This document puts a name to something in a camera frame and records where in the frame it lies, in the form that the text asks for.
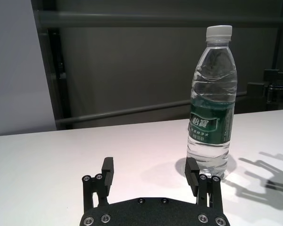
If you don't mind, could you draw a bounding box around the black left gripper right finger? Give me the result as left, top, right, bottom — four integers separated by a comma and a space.
183, 157, 224, 210

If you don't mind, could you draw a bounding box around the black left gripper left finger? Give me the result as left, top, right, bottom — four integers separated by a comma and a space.
82, 157, 115, 212

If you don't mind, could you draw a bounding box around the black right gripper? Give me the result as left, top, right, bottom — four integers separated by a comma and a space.
247, 68, 283, 104

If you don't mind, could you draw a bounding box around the clear water bottle green label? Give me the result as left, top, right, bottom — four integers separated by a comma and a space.
186, 25, 238, 181

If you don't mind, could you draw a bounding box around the grey vertical frame post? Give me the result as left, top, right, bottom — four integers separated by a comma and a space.
268, 0, 283, 71

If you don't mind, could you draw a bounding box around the thin grey horizontal rail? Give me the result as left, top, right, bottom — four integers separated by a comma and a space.
55, 90, 248, 125

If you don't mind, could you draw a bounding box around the black vertical frame post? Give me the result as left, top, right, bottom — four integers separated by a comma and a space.
30, 0, 73, 131

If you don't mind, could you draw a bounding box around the thick grey horizontal rail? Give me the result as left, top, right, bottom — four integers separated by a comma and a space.
37, 10, 283, 26

